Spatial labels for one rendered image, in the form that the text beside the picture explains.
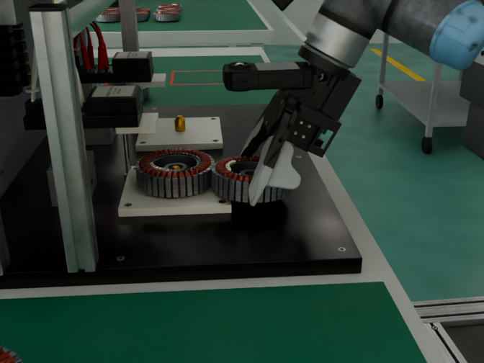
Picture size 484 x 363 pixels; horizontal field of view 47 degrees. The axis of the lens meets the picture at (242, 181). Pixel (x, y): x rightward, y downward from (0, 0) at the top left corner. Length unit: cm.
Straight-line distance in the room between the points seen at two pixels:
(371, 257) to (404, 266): 143
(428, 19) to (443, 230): 181
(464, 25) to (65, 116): 44
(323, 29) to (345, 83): 8
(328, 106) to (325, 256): 20
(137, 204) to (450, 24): 44
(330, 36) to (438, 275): 153
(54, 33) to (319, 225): 39
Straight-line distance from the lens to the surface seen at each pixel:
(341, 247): 68
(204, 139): 99
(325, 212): 76
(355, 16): 70
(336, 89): 74
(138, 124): 75
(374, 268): 69
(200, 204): 75
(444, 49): 69
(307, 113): 72
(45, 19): 57
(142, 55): 100
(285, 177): 72
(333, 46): 70
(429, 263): 219
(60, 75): 57
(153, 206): 75
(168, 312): 61
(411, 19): 69
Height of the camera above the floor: 112
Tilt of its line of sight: 24 degrees down
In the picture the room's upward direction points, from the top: straight up
